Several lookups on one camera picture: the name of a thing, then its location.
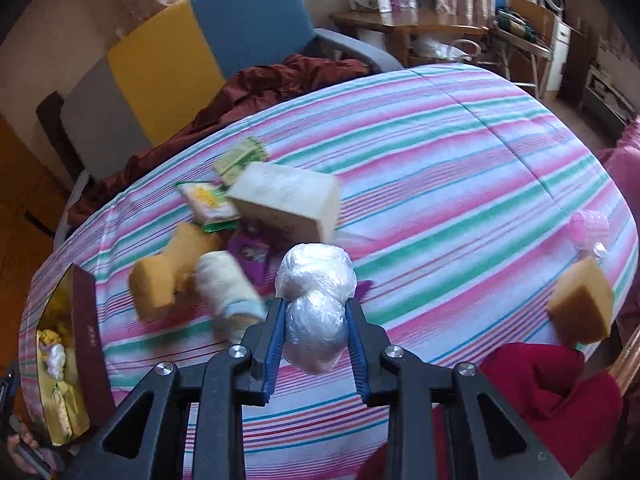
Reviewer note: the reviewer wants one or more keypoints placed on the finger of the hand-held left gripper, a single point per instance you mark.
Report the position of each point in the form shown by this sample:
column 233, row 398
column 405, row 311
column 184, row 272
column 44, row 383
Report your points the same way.
column 10, row 385

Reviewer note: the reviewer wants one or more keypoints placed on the yellow striped sock bundle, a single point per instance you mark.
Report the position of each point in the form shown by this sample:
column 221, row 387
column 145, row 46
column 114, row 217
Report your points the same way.
column 50, row 336

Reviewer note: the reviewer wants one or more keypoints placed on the yellow block sponge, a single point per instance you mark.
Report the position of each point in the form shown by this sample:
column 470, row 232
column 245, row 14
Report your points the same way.
column 582, row 305

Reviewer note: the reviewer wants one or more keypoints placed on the low shelf with papers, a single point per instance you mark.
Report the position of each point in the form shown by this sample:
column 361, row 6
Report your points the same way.
column 610, row 95

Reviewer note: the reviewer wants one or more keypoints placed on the yellow green snack packet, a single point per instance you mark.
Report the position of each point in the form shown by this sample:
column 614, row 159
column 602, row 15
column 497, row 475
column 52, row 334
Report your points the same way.
column 207, row 202

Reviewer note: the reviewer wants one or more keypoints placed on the maroon cloth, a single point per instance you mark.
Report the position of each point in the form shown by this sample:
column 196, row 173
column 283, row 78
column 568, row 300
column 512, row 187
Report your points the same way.
column 260, row 85

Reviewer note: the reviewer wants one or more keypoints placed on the clear plastic bag bundle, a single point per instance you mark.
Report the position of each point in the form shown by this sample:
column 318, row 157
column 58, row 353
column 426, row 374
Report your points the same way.
column 312, row 280

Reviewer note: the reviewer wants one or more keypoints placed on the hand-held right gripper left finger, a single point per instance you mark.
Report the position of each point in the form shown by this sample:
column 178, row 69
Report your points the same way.
column 270, row 355

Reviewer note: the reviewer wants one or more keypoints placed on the white cloth bundle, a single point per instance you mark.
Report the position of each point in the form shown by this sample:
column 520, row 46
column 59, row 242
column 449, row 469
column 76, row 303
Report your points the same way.
column 56, row 360

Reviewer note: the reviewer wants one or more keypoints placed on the striped blanket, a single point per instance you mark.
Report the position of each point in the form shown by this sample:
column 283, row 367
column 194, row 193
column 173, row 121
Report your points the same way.
column 450, row 160

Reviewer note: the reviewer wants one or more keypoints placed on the purple packet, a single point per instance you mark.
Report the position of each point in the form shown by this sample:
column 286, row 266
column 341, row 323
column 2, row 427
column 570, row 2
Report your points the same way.
column 247, row 255

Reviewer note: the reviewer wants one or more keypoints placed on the yellow bone-shaped sponge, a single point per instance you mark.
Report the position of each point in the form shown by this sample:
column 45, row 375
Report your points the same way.
column 155, row 285

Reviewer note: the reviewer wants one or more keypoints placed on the pink cloth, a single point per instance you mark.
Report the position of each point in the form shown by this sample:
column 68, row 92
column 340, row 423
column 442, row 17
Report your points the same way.
column 622, row 170

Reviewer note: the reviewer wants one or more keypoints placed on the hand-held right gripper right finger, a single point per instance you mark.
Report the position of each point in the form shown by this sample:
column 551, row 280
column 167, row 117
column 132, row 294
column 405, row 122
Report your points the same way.
column 357, row 355

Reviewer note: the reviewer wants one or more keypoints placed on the gold-lined tin box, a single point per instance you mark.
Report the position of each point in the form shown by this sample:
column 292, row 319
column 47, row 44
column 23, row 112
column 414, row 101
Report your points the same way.
column 87, row 340

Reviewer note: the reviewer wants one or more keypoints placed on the white rolled towel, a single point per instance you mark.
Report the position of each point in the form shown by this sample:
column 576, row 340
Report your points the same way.
column 225, row 280

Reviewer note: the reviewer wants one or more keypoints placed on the wooden wardrobe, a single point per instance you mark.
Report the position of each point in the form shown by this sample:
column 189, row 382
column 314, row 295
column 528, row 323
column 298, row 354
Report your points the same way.
column 25, row 200

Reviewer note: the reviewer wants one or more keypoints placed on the wooden side table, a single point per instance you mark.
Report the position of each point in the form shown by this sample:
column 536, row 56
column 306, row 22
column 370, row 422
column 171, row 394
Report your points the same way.
column 400, row 22

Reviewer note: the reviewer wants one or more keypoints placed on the cluttered metal rack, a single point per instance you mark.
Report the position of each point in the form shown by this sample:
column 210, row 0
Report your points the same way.
column 520, row 35

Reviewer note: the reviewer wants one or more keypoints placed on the white booklet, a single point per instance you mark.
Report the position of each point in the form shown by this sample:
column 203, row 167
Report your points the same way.
column 280, row 195

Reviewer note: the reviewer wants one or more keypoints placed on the white plastic bag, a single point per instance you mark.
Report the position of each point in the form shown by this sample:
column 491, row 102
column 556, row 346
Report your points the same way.
column 440, row 50

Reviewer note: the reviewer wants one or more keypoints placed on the grey yellow blue sofa chair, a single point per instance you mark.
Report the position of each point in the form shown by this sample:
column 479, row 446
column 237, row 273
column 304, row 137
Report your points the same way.
column 240, row 20

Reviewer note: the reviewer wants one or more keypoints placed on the red garment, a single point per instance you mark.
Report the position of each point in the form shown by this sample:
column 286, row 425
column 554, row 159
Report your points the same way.
column 540, row 390

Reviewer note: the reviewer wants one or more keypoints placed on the small green box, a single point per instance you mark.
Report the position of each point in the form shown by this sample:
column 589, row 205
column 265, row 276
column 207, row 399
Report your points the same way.
column 240, row 157

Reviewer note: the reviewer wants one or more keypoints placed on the pink translucent plastic container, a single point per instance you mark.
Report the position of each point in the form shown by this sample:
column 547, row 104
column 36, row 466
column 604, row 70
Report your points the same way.
column 590, row 227

